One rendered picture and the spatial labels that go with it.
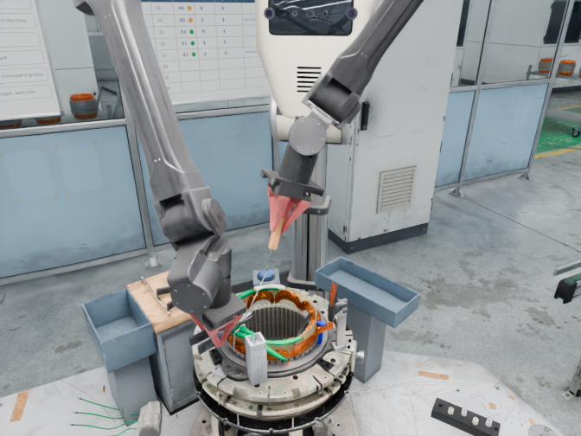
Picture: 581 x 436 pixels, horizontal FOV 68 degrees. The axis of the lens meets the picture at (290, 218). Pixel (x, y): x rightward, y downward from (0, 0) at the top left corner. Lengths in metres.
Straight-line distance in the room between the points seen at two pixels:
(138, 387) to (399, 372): 0.68
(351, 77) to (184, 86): 2.29
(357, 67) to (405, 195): 2.74
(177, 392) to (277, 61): 0.84
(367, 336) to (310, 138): 0.63
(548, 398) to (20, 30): 3.24
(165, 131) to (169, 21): 2.28
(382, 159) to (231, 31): 1.32
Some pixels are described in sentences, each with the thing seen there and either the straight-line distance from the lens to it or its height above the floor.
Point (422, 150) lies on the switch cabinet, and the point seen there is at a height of 0.74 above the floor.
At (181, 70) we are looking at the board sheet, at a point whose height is 1.34.
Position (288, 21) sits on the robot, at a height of 1.66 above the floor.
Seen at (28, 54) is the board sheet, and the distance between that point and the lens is 2.85.
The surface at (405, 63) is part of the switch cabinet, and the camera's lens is 3.09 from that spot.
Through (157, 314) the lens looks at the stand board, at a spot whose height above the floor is 1.07.
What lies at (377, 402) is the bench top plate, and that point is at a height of 0.78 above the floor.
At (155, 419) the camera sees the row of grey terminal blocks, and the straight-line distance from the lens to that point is 1.16.
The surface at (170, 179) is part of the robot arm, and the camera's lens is 0.63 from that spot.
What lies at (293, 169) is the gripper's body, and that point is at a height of 1.44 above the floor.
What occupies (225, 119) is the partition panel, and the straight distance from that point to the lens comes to 3.09.
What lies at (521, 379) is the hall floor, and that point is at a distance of 2.60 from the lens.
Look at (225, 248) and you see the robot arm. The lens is 0.65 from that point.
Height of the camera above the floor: 1.68
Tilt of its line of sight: 26 degrees down
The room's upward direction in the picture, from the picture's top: straight up
